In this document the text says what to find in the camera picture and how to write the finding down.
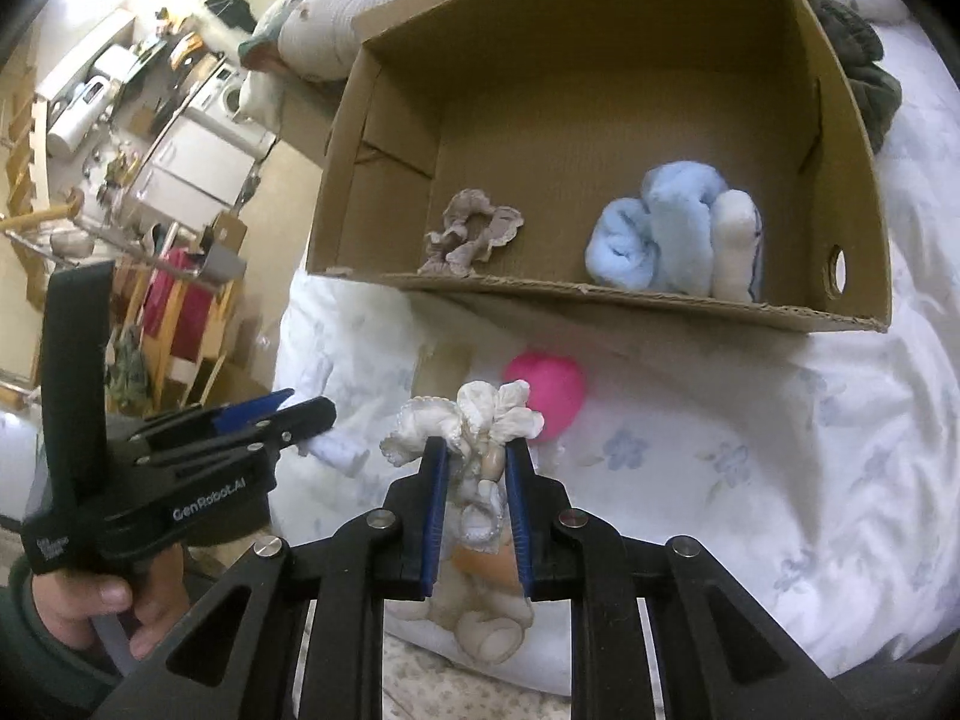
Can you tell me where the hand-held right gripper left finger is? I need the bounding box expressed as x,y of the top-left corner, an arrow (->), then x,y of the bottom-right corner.
97,436 -> 452,720

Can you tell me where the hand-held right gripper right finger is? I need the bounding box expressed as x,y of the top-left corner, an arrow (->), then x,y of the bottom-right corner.
503,439 -> 857,720

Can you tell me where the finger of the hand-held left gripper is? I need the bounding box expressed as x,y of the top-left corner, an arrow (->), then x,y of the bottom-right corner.
133,396 -> 338,475
135,388 -> 298,445

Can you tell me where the white frilly sock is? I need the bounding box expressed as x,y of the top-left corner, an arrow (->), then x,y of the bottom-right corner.
380,380 -> 545,467

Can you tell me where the brown cardboard box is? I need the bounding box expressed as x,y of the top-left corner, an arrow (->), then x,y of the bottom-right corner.
304,0 -> 895,335

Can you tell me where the person's left forearm green sleeve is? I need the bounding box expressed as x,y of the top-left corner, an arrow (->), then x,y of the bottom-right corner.
0,577 -> 125,720

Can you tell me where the pink soft ball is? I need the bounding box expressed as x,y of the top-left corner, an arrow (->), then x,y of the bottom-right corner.
502,349 -> 587,443

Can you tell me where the person's left hand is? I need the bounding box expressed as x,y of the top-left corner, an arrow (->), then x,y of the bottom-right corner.
11,542 -> 190,661

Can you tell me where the small white sock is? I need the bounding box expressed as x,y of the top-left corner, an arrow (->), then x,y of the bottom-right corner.
298,429 -> 370,475

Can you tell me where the wooden drying rack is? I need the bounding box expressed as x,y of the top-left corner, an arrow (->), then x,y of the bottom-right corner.
112,221 -> 248,413

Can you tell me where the beige plush toy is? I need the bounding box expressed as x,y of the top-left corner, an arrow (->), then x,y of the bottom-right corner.
439,450 -> 535,666

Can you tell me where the camouflage cloth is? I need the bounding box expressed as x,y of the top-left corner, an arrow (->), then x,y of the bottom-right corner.
111,326 -> 152,415

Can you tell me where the red cloth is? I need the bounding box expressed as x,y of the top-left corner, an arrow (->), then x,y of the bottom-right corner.
142,246 -> 235,362

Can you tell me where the white floral quilt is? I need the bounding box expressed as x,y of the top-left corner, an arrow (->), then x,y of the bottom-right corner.
270,15 -> 960,698

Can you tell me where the beige frilly sock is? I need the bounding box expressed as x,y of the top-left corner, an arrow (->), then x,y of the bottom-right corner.
417,188 -> 525,277

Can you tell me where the white cabinet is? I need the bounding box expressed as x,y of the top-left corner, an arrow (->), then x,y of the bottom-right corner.
126,118 -> 260,220

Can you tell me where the white washing machine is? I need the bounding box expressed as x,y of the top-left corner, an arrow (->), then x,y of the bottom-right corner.
186,64 -> 280,160

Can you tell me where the light blue rolled towel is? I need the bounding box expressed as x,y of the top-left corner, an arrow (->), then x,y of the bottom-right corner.
584,164 -> 732,299

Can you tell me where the white kitchen appliance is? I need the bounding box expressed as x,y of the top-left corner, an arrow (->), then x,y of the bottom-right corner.
43,43 -> 137,160

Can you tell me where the white rolled sock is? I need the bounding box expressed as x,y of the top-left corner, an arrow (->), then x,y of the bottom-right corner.
710,190 -> 765,303

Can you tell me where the dark grey-green cloth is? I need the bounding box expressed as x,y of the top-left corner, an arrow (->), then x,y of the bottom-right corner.
787,0 -> 903,155

